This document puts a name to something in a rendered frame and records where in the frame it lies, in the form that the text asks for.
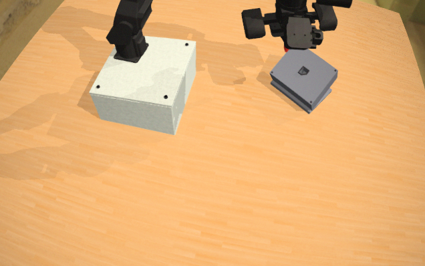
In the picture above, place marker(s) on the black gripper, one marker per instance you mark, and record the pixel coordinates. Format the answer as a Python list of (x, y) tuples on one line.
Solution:
[(254, 23)]

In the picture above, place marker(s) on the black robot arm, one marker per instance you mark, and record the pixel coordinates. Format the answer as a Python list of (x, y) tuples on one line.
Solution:
[(131, 16)]

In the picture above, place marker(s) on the grey sloped panel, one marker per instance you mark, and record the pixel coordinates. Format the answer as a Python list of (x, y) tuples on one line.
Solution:
[(303, 77)]

